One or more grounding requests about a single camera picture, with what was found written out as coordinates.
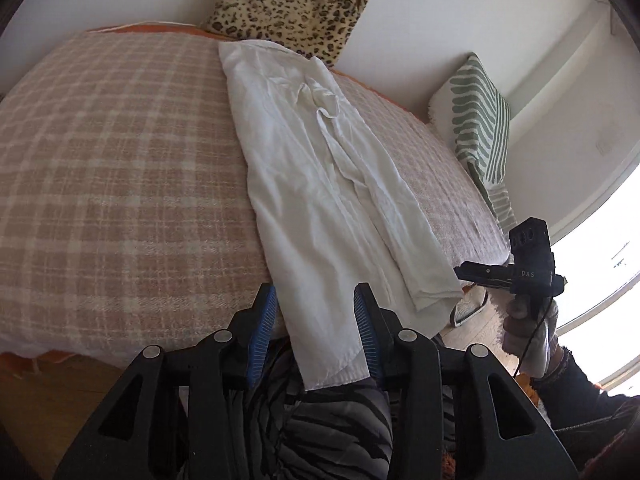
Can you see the person's right hand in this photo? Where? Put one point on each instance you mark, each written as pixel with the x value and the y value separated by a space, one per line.
pixel 520 337

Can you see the leopard print cushion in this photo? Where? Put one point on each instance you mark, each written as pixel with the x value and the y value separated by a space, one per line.
pixel 290 5

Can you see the pink plaid blanket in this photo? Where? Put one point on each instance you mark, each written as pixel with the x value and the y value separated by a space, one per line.
pixel 125 185

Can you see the green striped throw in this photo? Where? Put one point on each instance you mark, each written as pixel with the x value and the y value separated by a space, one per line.
pixel 480 115

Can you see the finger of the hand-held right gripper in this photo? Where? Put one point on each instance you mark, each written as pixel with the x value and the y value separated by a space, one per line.
pixel 485 273

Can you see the white slipper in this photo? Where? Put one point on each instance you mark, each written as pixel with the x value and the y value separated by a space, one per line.
pixel 465 312

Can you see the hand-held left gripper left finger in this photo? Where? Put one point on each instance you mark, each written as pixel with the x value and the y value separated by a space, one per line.
pixel 262 320

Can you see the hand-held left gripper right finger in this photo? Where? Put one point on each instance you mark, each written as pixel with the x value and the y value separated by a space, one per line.
pixel 365 330

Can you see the white long-sleeved shirt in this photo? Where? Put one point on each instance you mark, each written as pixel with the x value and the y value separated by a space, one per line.
pixel 310 210

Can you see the zebra striped pants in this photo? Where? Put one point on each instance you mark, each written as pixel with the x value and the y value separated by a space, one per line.
pixel 325 430

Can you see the bright window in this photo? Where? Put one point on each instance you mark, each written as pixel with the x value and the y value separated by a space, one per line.
pixel 600 285

